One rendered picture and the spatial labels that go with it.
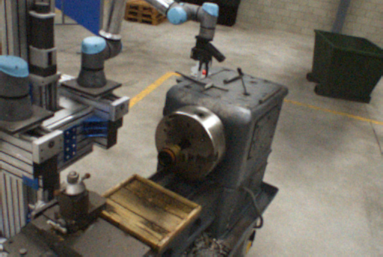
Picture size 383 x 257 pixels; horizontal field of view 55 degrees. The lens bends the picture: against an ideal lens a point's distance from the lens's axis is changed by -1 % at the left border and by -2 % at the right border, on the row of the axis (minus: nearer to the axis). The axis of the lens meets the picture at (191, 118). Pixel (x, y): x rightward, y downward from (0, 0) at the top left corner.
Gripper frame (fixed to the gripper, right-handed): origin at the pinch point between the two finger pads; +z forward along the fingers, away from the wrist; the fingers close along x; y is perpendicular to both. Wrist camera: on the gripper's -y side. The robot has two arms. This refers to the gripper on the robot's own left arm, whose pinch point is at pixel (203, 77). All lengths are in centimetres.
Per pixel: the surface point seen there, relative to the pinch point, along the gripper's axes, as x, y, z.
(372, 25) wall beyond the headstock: -999, 18, 65
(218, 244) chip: 23, -35, 71
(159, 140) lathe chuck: 31.8, 0.5, 23.7
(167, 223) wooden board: 57, -24, 41
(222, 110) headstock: 14.9, -19.8, 6.6
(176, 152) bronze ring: 42.1, -15.1, 18.9
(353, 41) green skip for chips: -560, 2, 53
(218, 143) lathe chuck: 27.7, -26.4, 15.4
